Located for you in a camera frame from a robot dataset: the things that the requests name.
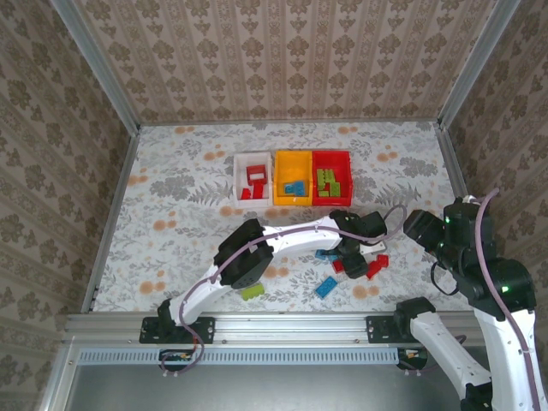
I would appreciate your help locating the red plastic bin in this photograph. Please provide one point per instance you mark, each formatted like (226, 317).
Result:
(342, 164)

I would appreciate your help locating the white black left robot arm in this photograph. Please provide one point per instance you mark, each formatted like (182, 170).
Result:
(299, 245)

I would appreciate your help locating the small green lego brick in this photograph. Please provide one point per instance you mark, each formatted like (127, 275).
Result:
(330, 174)
(323, 193)

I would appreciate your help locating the grey metal panel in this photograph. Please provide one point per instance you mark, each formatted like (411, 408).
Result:
(278, 389)

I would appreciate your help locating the aluminium frame post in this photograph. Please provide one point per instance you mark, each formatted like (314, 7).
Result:
(95, 60)
(57, 381)
(477, 60)

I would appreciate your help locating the aluminium back rail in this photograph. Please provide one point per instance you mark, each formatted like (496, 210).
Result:
(291, 122)

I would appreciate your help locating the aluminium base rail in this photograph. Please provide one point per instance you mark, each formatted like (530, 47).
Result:
(291, 325)

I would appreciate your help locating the small blue lego brick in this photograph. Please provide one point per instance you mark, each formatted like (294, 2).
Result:
(290, 188)

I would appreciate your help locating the aluminium side rail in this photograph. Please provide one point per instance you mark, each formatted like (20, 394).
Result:
(454, 171)
(112, 214)

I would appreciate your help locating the black connector board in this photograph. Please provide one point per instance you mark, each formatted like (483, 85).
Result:
(180, 355)
(411, 354)

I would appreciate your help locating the red lego brick white underside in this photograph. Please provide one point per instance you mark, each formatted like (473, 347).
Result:
(256, 168)

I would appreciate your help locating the white plastic bin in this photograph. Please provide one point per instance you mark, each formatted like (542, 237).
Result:
(252, 159)

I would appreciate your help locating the yellow plastic bin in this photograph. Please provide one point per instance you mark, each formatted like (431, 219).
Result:
(291, 167)

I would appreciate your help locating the aluminium lower frame post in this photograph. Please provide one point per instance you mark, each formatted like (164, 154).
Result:
(57, 381)

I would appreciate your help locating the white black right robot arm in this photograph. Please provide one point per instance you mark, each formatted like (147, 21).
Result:
(445, 351)

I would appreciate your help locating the light blue lego brick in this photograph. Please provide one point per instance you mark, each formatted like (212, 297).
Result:
(332, 257)

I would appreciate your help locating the small red lego brick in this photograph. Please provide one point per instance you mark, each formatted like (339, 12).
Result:
(382, 260)

